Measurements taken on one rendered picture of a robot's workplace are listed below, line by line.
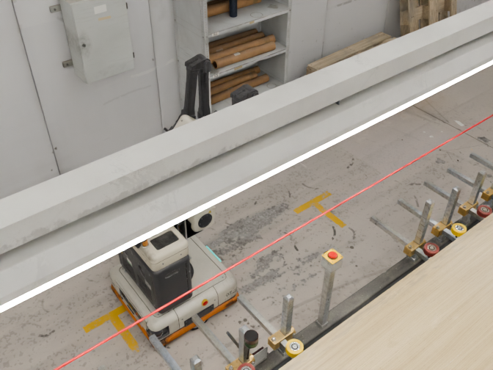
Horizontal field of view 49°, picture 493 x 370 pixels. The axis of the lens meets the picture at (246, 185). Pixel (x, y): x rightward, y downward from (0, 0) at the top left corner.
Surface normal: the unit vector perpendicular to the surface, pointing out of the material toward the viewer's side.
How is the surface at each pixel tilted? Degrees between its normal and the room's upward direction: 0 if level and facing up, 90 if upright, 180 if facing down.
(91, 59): 90
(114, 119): 90
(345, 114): 61
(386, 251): 0
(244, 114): 0
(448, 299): 0
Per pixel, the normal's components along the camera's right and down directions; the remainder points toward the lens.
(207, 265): 0.00, -0.76
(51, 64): 0.61, 0.51
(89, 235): 0.54, 0.07
